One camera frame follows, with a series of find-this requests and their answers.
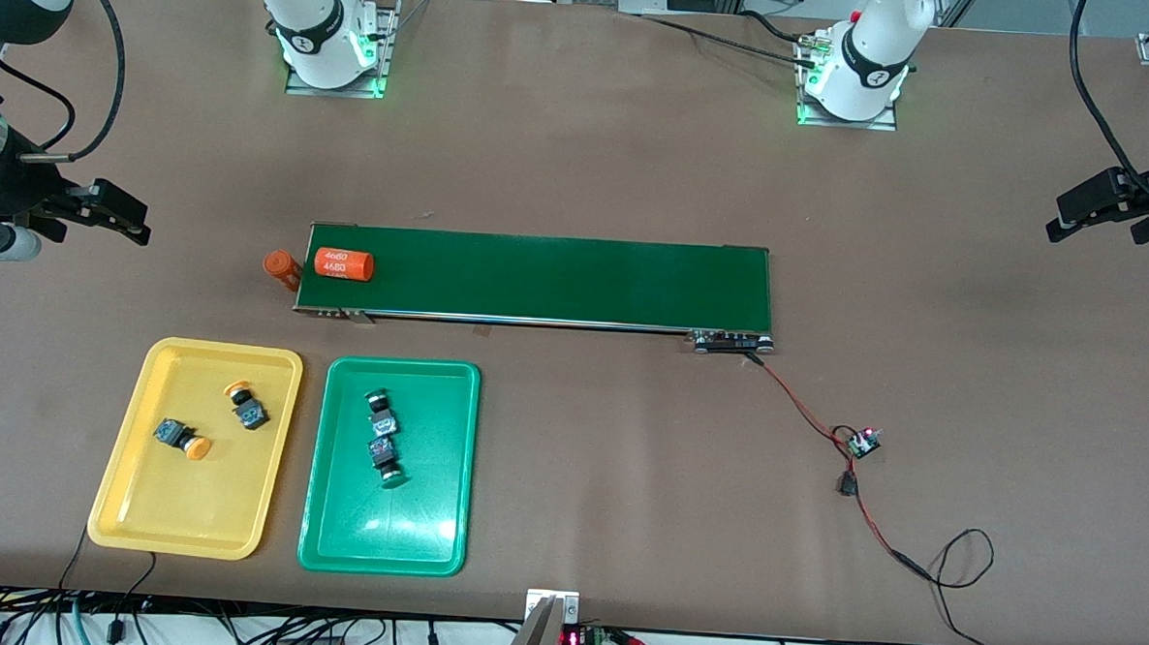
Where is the orange 4680 battery cylinder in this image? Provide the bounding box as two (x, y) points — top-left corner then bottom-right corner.
(314, 246), (376, 283)
(262, 249), (304, 292)

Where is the yellow mushroom push button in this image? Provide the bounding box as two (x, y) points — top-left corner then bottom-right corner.
(221, 378), (272, 433)
(151, 417), (214, 463)

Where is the green mushroom push button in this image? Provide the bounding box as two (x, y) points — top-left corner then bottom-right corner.
(363, 388), (404, 442)
(365, 434), (412, 491)

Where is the yellow plastic tray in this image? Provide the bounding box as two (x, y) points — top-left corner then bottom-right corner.
(86, 333), (305, 564)

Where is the green plastic tray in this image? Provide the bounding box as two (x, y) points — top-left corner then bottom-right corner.
(296, 353), (482, 579)

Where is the green conveyor belt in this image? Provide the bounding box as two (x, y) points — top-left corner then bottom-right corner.
(291, 220), (782, 358)

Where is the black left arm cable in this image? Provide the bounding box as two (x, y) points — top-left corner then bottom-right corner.
(1063, 0), (1149, 205)

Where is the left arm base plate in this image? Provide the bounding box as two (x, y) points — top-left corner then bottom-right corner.
(794, 30), (904, 132)

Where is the red black wire pair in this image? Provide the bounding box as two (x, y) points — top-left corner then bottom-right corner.
(736, 353), (945, 583)

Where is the thin black looped cable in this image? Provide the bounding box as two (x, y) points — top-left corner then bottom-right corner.
(921, 525), (1022, 645)

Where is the black cable with plug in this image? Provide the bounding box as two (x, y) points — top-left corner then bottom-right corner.
(107, 549), (160, 645)

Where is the black base power cable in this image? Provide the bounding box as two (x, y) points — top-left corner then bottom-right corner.
(637, 12), (822, 71)

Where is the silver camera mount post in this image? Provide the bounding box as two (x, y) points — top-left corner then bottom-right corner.
(499, 587), (581, 645)

